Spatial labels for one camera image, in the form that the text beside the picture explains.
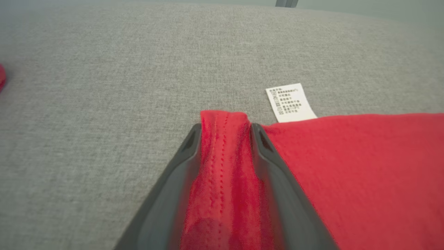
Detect red basketball shorts white stripes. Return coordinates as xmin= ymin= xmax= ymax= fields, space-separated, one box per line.
xmin=179 ymin=83 xmax=444 ymax=250

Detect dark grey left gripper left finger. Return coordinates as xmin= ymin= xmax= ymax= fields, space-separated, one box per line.
xmin=114 ymin=123 xmax=203 ymax=250

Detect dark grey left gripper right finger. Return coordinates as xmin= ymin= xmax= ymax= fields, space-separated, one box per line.
xmin=250 ymin=123 xmax=339 ymax=250

